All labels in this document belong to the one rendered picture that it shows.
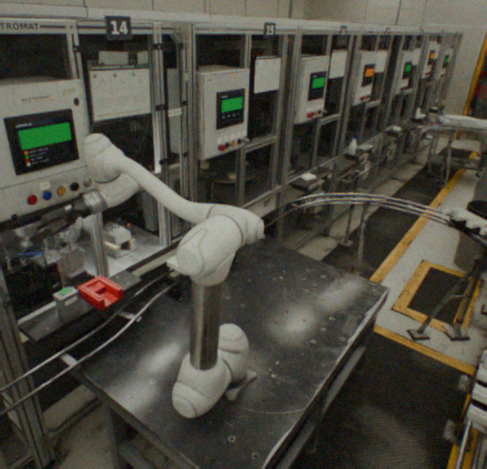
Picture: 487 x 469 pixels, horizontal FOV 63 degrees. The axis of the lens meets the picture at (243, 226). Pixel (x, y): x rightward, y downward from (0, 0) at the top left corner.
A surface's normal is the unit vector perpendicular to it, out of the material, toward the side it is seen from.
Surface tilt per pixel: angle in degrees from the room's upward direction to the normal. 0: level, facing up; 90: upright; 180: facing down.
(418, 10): 90
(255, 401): 0
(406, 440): 0
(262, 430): 0
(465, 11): 90
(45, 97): 90
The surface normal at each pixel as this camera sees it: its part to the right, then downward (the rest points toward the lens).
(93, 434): 0.04, -0.89
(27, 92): 0.80, 0.31
